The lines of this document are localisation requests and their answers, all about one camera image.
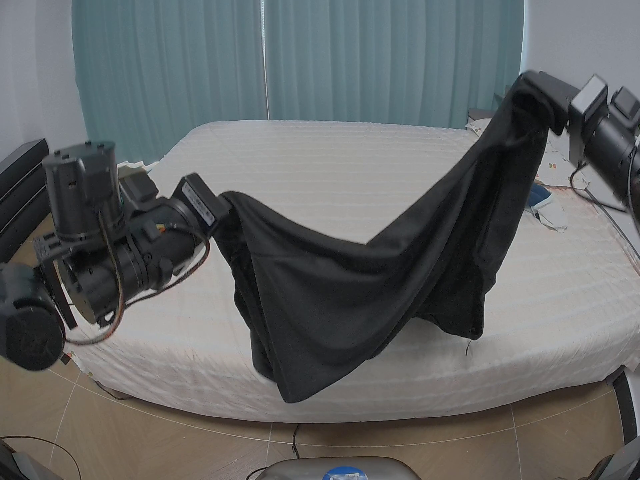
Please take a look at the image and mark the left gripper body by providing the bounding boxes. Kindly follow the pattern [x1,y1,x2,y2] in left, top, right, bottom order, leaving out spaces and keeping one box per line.
[64,172,233,325]

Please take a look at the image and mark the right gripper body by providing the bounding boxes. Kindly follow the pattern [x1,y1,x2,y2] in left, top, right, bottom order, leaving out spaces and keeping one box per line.
[565,99,640,200]

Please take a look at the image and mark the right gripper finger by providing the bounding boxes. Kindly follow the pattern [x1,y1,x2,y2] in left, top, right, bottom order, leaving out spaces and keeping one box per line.
[522,70,581,106]

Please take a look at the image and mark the black T-shirt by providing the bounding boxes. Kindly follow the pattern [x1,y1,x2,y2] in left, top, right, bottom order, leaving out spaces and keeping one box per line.
[212,75,571,405]

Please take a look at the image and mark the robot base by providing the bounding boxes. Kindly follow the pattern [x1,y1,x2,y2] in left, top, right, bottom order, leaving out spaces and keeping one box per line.
[255,457,422,480]

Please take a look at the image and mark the pile of clothes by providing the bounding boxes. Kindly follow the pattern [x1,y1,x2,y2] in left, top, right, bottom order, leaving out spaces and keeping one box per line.
[524,180,569,232]

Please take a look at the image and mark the bed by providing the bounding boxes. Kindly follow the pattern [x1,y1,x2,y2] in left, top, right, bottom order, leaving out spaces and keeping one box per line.
[62,118,640,446]

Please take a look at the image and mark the white printed pillow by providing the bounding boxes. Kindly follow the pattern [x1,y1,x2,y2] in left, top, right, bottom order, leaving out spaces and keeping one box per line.
[465,117,593,191]

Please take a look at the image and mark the grey bedside table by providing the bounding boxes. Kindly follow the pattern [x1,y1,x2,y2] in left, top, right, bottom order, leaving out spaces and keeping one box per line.
[467,92,508,124]

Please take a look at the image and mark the black chest of drawers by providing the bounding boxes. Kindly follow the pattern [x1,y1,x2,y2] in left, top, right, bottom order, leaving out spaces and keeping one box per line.
[0,138,51,265]

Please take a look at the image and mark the blue-green curtain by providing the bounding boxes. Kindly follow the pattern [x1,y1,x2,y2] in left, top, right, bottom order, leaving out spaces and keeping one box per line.
[71,0,267,165]
[262,0,527,130]

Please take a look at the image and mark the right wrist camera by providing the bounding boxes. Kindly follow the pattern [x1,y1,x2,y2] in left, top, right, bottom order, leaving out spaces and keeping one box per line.
[571,74,610,120]

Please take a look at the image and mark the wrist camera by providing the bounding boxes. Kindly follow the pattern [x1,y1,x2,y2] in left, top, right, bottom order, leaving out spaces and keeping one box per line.
[571,74,610,120]
[120,172,160,208]

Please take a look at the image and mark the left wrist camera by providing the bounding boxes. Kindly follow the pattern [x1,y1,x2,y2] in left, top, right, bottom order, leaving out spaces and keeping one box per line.
[120,172,160,208]

